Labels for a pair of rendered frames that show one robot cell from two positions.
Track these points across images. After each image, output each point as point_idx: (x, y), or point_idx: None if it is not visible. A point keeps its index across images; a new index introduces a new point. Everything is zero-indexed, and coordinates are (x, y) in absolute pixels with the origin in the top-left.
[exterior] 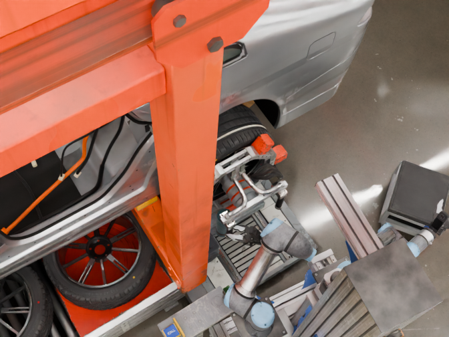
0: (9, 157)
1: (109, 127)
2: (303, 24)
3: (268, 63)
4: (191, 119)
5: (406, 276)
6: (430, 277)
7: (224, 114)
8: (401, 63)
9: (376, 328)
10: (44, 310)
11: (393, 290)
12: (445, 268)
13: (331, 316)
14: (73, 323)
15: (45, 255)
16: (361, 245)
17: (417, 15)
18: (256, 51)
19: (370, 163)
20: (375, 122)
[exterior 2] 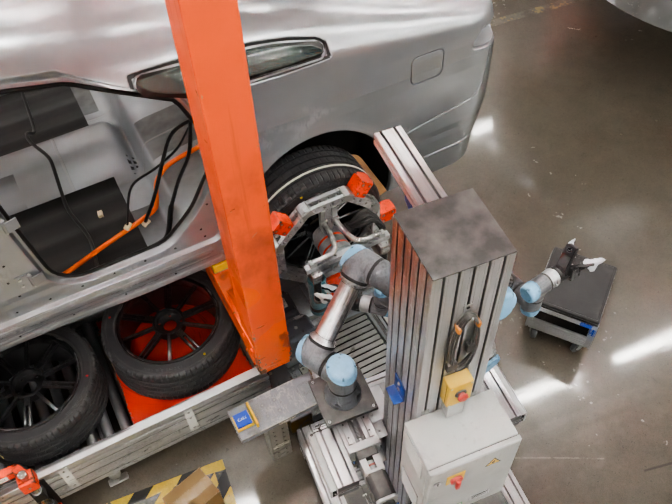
0: None
1: (186, 169)
2: (399, 30)
3: (360, 75)
4: (201, 3)
5: (472, 225)
6: (593, 396)
7: (315, 150)
8: (562, 157)
9: (428, 279)
10: (92, 385)
11: (453, 238)
12: (613, 386)
13: (400, 318)
14: (129, 414)
15: (96, 311)
16: (421, 195)
17: (584, 108)
18: (341, 54)
19: (519, 262)
20: (528, 218)
